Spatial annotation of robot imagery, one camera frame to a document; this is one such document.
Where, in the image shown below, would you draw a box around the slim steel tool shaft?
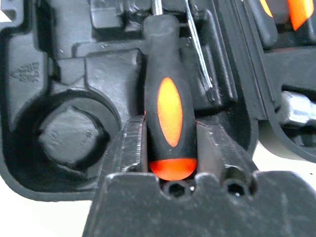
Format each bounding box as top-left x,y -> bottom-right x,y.
184,0 -> 216,103

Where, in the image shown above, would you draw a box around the silver metal tool head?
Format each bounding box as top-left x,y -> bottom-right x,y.
280,90 -> 316,129

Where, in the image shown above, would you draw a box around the black orange handled screwdriver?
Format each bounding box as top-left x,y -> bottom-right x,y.
142,0 -> 198,181

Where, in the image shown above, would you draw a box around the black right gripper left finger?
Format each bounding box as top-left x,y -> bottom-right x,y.
82,115 -> 149,237

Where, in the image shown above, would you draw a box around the black plastic tool case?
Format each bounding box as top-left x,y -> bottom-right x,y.
0,0 -> 316,202

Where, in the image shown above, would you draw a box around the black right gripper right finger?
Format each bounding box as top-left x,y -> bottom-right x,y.
196,122 -> 259,180

